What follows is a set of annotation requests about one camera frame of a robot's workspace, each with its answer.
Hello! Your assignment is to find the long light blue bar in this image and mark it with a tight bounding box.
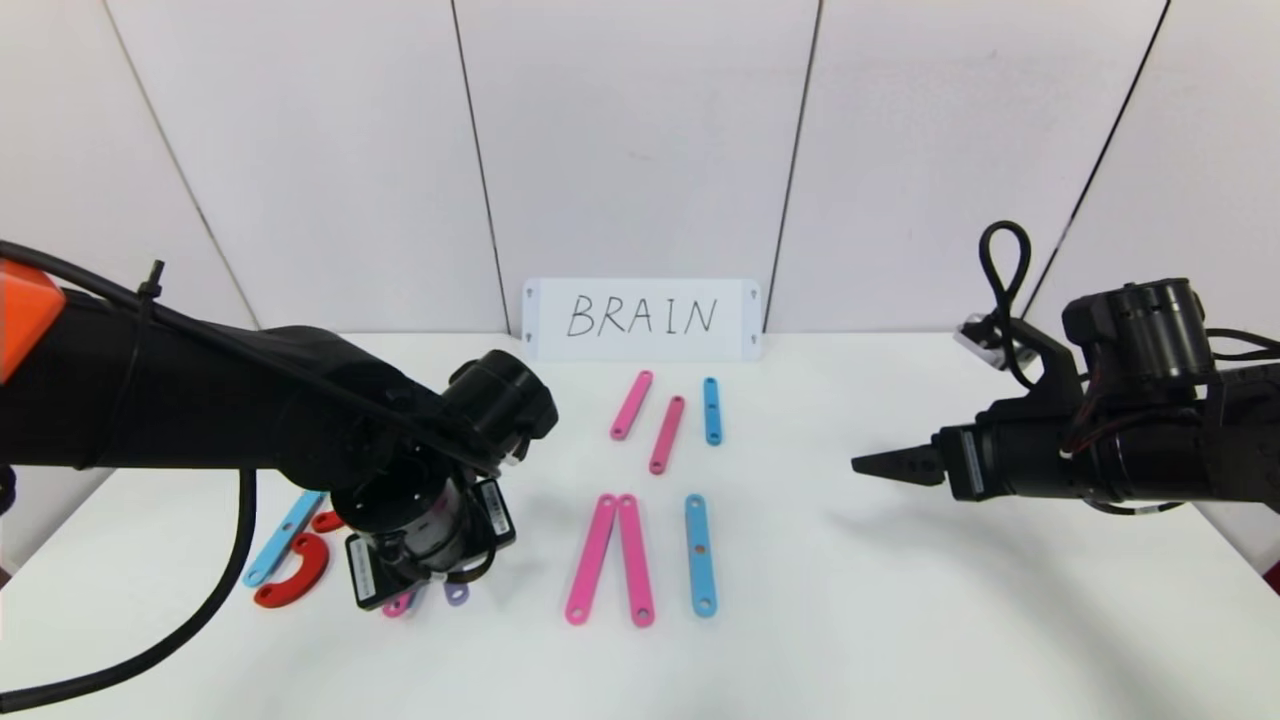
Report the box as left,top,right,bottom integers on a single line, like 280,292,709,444
241,490,326,589

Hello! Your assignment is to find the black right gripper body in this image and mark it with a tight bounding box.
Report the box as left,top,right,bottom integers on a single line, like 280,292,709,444
937,422,1073,502

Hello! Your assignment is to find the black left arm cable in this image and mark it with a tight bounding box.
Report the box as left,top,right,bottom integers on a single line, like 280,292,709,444
0,465,256,713

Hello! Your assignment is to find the white BRAIN sign card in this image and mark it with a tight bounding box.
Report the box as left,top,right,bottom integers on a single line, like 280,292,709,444
522,277,763,361

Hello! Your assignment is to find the black right arm cable loop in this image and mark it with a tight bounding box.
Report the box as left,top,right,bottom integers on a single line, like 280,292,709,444
978,220,1033,391

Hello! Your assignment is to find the short pink bar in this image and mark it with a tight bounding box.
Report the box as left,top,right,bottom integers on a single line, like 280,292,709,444
610,369,654,442

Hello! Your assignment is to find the blue bar with orange underside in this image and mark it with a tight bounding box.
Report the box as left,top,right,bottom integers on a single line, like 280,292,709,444
685,494,719,619

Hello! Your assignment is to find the dark pink bar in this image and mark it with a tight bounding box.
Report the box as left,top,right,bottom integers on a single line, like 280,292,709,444
649,395,687,475

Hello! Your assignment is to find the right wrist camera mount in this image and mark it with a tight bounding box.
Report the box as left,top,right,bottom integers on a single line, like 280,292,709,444
953,312,1083,421

